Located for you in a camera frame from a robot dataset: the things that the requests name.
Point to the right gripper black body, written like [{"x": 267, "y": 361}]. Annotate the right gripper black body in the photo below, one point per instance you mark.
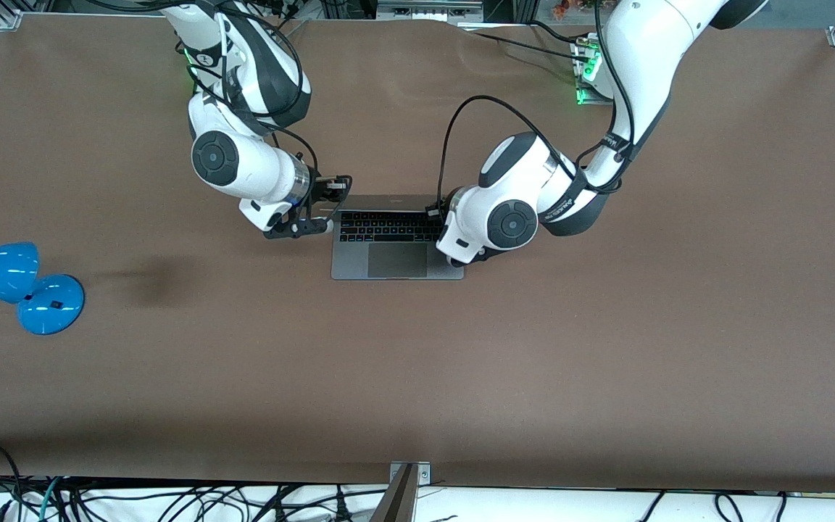
[{"x": 328, "y": 190}]

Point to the grey laptop with black keyboard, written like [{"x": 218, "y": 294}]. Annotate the grey laptop with black keyboard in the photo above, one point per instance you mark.
[{"x": 396, "y": 261}]

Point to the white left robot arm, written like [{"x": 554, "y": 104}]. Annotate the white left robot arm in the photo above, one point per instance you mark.
[{"x": 649, "y": 58}]

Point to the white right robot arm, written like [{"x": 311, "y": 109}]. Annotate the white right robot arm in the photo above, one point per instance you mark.
[{"x": 236, "y": 163}]

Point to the brown table cover sheet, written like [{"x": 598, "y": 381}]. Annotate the brown table cover sheet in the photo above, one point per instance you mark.
[{"x": 461, "y": 377}]

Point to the grey power strip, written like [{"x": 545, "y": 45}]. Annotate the grey power strip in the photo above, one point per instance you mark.
[{"x": 428, "y": 10}]

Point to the blue desk lamp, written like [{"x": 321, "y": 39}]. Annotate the blue desk lamp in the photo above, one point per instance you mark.
[{"x": 51, "y": 304}]

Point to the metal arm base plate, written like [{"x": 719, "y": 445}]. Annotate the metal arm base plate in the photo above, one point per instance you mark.
[{"x": 581, "y": 98}]

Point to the silver corner bracket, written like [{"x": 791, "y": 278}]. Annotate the silver corner bracket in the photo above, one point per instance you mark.
[{"x": 423, "y": 473}]

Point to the grey frame post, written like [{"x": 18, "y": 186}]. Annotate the grey frame post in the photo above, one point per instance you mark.
[{"x": 399, "y": 500}]

